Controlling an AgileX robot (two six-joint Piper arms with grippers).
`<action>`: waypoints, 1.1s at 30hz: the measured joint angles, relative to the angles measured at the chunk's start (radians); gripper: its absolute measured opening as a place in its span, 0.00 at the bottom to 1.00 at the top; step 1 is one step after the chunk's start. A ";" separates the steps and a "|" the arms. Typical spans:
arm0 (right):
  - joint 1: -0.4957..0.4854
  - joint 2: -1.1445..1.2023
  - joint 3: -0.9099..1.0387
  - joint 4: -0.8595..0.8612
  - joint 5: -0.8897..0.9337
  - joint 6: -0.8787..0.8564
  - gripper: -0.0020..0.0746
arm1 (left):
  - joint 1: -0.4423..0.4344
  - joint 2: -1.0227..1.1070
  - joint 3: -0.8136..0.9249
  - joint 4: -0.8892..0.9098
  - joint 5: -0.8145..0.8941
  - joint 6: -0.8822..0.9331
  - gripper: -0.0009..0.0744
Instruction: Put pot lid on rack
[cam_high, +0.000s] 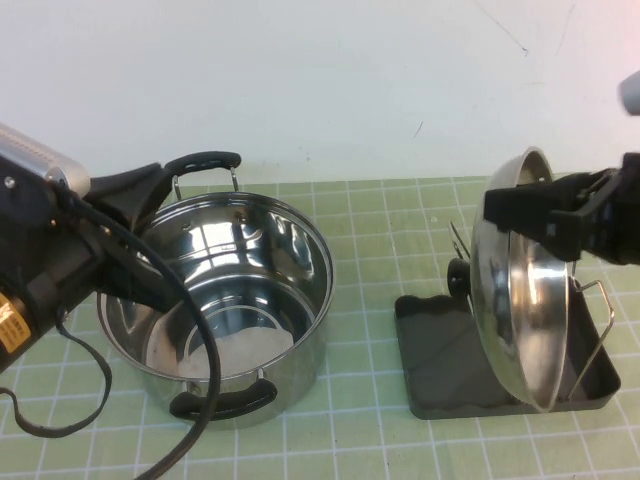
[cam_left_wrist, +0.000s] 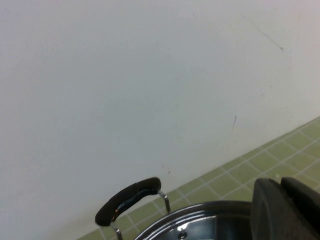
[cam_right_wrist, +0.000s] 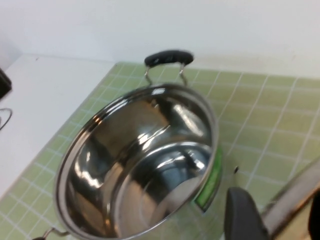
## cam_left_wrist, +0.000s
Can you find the green checked tablecloth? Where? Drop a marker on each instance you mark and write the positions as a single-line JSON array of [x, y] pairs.
[[287, 155]]

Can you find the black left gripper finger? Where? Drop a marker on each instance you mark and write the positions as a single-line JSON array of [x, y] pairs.
[[280, 215]]

